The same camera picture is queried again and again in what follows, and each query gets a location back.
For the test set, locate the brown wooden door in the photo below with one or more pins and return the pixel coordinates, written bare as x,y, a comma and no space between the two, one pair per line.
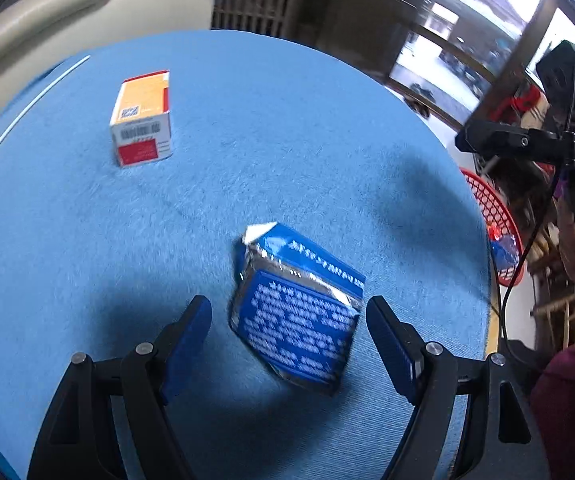
367,10

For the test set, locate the orange and white box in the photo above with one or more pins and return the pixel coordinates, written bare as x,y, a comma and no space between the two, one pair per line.
140,105

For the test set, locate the blue fleece cloth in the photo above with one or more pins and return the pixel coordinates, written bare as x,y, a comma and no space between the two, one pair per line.
267,135

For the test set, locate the wooden crib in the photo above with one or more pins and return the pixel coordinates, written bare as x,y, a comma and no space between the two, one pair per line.
262,0

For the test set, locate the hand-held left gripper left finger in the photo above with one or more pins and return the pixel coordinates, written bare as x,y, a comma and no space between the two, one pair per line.
187,345

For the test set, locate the beige leather sofa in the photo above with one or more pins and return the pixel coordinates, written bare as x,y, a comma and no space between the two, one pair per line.
42,15

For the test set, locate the red cloth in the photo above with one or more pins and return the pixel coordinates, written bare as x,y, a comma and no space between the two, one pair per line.
517,102

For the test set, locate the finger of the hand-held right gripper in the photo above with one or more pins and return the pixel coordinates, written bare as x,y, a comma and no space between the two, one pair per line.
492,136

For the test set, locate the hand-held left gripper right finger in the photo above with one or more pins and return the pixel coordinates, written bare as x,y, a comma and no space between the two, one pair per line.
392,345

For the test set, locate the red plastic mesh basket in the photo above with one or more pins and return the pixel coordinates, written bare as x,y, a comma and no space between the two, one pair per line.
487,200

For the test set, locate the blue milk carton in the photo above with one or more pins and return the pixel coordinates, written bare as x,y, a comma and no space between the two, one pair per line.
297,320

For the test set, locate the wooden stool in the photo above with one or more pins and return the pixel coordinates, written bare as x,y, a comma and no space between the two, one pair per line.
560,305

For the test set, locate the red blue toy figure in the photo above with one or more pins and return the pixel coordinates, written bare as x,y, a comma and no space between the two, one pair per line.
505,252

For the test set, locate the person's right forearm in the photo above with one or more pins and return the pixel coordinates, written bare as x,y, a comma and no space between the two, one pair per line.
572,410

